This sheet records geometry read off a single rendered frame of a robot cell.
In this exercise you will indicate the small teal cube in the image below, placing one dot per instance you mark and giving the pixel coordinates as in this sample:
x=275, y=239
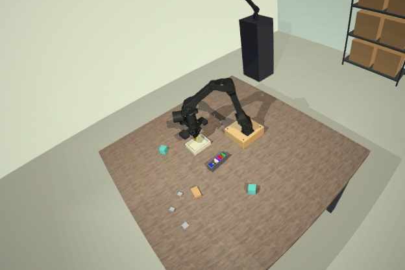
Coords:
x=252, y=189

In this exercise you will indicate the small turquoise cube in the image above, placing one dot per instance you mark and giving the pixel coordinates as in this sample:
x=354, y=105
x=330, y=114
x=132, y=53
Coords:
x=163, y=149

